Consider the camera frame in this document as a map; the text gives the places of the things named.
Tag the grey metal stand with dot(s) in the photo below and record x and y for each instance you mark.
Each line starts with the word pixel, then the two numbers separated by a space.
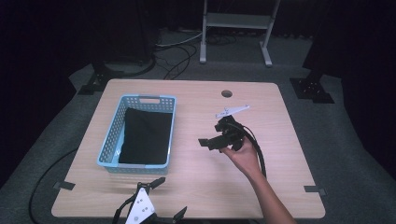
pixel 237 21

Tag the black cloth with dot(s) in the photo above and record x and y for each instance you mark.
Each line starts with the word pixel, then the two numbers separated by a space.
pixel 146 137

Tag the person's right hand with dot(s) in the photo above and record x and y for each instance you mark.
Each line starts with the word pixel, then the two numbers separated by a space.
pixel 246 158

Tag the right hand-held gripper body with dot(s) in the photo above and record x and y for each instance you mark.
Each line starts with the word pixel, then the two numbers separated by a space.
pixel 233 133

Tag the light blue plastic basket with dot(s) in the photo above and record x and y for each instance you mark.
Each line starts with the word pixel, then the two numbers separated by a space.
pixel 112 137

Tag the black stand base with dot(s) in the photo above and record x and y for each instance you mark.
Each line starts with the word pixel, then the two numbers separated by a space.
pixel 311 88
pixel 99 79

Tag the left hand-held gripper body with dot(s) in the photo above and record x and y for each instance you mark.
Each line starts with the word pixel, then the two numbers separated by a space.
pixel 141 207

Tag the black tape strip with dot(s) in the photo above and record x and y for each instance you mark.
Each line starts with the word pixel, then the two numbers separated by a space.
pixel 64 185
pixel 315 190

